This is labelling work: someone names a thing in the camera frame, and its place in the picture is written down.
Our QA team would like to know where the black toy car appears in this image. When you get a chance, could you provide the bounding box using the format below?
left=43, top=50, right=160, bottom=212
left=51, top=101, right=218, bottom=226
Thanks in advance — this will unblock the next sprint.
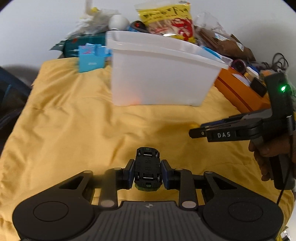
left=134, top=147, right=162, bottom=192

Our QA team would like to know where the white round object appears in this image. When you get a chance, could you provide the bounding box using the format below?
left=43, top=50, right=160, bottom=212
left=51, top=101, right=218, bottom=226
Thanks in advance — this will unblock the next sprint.
left=108, top=15, right=130, bottom=31

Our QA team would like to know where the person right hand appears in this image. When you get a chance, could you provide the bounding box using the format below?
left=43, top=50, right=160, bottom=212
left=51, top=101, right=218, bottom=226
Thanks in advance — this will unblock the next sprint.
left=248, top=137, right=290, bottom=181

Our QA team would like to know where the orange cardboard box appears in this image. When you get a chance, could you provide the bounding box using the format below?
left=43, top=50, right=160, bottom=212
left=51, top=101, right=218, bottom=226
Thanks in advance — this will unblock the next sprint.
left=214, top=67, right=271, bottom=113

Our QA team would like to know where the black small box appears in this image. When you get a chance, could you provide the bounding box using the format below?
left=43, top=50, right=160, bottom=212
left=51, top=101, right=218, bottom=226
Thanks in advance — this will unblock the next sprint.
left=250, top=77, right=267, bottom=97

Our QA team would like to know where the yellow cloth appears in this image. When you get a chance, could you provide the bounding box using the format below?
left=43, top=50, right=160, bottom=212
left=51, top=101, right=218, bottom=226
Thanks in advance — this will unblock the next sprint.
left=1, top=58, right=295, bottom=240

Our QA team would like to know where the brown paper bag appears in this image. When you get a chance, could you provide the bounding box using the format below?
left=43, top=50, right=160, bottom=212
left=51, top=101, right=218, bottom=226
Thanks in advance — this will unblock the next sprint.
left=198, top=28, right=256, bottom=61

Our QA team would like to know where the white plastic bin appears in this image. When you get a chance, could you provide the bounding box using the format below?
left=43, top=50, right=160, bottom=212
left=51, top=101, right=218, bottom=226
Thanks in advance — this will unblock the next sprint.
left=106, top=31, right=228, bottom=106

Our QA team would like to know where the light blue box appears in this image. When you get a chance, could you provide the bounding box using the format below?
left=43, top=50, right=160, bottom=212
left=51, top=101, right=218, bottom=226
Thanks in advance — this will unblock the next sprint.
left=78, top=43, right=112, bottom=73

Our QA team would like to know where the yellow shrimp cracker bag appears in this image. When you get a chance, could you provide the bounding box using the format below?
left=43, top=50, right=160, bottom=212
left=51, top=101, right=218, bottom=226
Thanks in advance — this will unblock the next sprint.
left=134, top=1, right=195, bottom=43

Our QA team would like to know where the dark green box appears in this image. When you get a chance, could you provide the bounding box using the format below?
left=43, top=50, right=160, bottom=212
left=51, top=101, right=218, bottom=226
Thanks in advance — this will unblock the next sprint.
left=50, top=32, right=106, bottom=58

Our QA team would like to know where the white plastic bag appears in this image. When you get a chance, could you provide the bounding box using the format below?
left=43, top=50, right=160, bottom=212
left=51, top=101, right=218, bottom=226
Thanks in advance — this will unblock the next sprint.
left=66, top=0, right=119, bottom=39

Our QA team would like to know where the black cable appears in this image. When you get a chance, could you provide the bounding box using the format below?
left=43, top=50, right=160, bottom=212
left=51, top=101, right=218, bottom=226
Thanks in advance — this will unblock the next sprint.
left=263, top=53, right=290, bottom=72

